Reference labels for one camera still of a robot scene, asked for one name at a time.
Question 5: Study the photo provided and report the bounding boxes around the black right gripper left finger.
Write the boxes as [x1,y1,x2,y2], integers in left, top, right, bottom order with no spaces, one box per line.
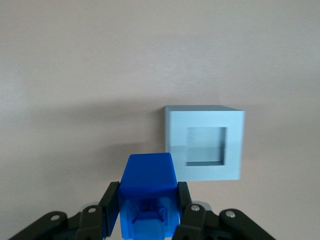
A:
[7,181,120,240]

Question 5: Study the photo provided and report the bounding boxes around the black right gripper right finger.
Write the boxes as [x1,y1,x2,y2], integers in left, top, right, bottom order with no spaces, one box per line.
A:
[172,181,276,240]

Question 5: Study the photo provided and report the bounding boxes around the blue plastic part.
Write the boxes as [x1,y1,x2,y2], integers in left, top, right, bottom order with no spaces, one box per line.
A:
[117,152,183,240]

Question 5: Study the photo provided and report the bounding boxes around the gray square base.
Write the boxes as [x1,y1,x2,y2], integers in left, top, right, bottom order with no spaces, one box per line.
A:
[163,104,245,181]

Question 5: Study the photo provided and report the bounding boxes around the brown table cover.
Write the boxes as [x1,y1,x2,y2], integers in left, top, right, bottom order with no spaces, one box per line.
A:
[0,0,320,240]

